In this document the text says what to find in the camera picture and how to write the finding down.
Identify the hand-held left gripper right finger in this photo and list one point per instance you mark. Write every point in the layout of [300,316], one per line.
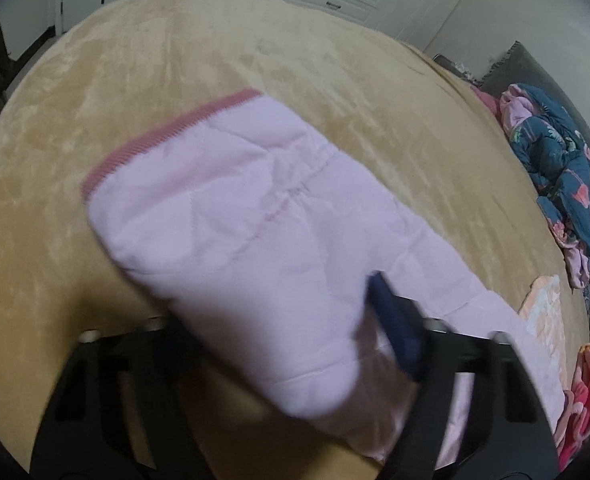
[395,320]

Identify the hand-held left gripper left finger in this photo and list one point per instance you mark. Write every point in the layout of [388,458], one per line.
[147,360]

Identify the pink quilted pants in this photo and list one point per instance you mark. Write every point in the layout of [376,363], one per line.
[235,200]

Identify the peach plaid cloud blanket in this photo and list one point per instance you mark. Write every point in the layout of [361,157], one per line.
[542,300]

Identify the pink fleece garment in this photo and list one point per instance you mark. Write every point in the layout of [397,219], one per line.
[585,400]

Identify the blue printed quilt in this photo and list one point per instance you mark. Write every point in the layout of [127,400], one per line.
[565,160]

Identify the pink pillow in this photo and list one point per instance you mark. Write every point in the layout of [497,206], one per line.
[486,101]

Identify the grey headboard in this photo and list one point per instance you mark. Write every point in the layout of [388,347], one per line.
[530,65]

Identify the beige plush bed cover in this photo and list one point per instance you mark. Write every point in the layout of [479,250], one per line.
[175,60]

